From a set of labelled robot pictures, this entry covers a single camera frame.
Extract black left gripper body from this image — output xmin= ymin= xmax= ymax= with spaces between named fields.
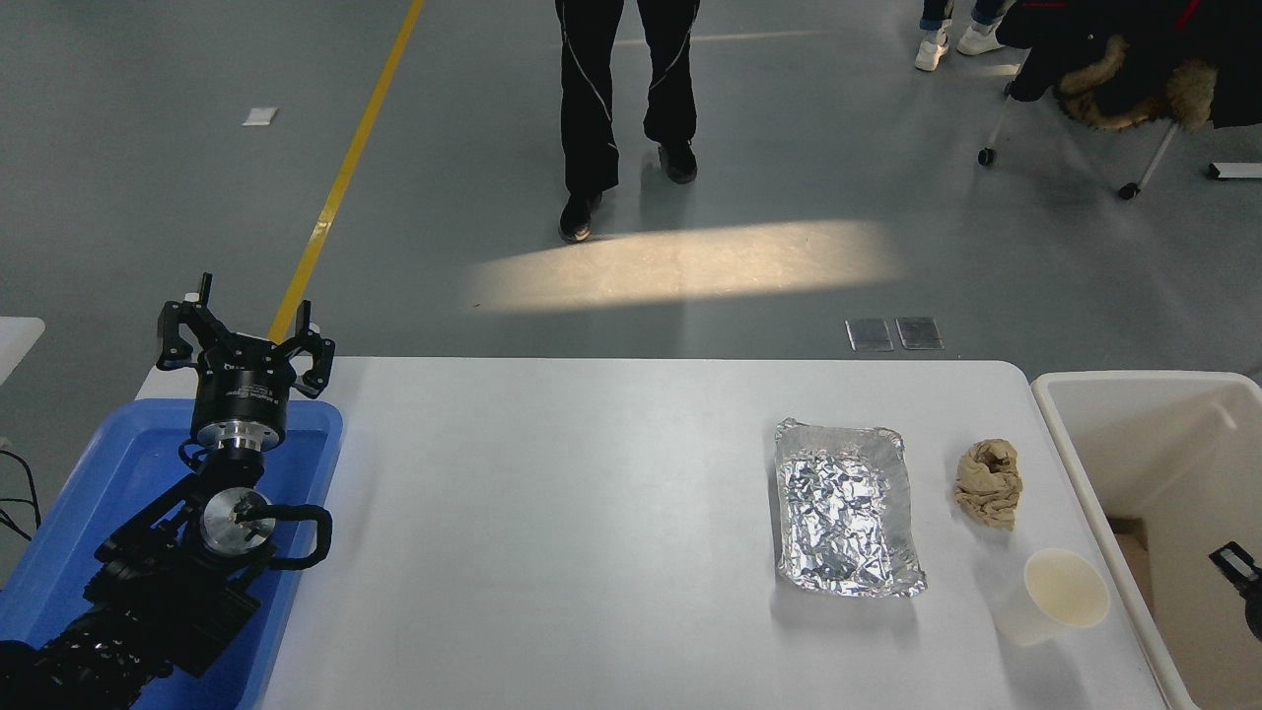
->
xmin=189 ymin=340 xmax=296 ymax=428

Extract white paper cup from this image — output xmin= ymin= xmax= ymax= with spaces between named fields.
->
xmin=994 ymin=548 xmax=1111 ymax=648

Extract blue plastic tray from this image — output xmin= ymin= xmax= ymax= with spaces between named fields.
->
xmin=0 ymin=397 xmax=344 ymax=710

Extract large pale bin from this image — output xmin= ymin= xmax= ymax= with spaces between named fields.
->
xmin=1030 ymin=371 xmax=1262 ymax=710

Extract small white side table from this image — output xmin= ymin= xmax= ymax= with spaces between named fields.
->
xmin=0 ymin=317 xmax=46 ymax=388

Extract crumpled tan paper ball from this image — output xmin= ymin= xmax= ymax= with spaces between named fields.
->
xmin=952 ymin=439 xmax=1024 ymax=532

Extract person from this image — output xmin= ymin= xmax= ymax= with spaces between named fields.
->
xmin=914 ymin=0 xmax=1009 ymax=73
xmin=554 ymin=0 xmax=703 ymax=245

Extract crumpled foil tray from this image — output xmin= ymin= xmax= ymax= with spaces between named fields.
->
xmin=772 ymin=417 xmax=928 ymax=599

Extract white wheeled chair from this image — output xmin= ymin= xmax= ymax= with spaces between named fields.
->
xmin=978 ymin=84 xmax=1184 ymax=201

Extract black cables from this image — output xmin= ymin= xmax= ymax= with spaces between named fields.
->
xmin=0 ymin=449 xmax=42 ymax=541

